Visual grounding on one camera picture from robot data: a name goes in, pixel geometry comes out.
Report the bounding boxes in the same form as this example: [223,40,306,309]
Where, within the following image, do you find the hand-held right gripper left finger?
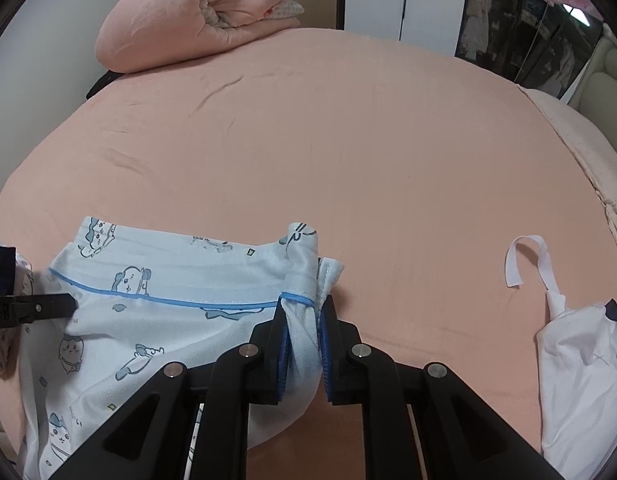
[48,302,292,480]

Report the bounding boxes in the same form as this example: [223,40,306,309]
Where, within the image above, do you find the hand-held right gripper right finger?
[318,295,564,480]

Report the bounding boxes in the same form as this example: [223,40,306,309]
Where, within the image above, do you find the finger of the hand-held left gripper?
[0,293,78,328]

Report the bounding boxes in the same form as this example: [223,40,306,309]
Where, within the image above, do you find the light blue printed pajama pants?
[18,216,345,480]

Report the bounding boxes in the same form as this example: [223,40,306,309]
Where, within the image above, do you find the round bed with pink sheet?
[0,27,617,480]

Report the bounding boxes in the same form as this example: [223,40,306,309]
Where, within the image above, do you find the rolled pink quilt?
[95,0,305,75]

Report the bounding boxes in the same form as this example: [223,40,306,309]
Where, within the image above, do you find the dark glass wardrobe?
[455,0,604,106]

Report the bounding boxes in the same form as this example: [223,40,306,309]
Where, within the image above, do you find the grey padded headboard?
[571,25,617,121]

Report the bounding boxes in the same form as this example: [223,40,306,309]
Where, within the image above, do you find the white garment with strap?
[505,235,617,480]

